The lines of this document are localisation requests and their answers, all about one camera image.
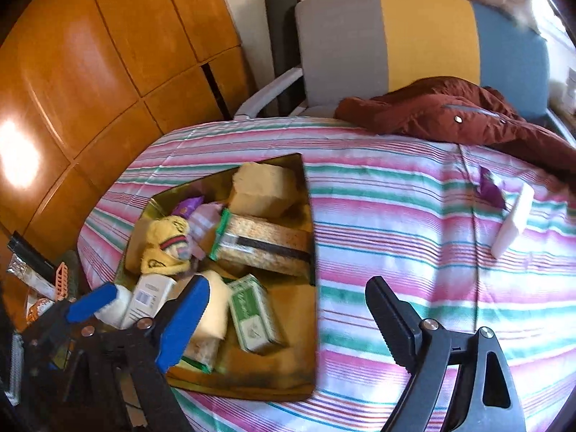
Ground white barcode carton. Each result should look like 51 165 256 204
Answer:
120 274 176 330

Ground cream towel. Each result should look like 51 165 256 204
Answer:
192 270 231 340

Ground yellow knitted hat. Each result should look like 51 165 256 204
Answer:
141 216 192 276

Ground green tea box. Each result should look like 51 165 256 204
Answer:
229 274 287 355

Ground pink striped sock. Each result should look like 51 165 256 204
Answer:
172 197 224 260

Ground speckled cracker package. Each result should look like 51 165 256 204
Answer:
209 209 314 279

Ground purple snack packet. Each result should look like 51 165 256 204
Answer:
477 167 507 210

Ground yellow sponge block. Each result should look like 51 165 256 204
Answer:
229 162 299 219

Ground orange plastic clip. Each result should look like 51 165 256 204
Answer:
55 261 68 301

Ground striped pink green tablecloth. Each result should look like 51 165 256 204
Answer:
76 115 576 432

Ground gold cardboard box tray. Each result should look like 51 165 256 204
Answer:
116 153 317 402

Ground dark red puffer jacket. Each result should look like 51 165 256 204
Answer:
334 76 575 185

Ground wooden cabinet panels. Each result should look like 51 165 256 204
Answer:
1 0 255 286

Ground grey yellow blue chair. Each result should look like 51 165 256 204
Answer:
234 0 575 143

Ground black rolled mat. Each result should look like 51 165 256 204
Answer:
265 0 306 116

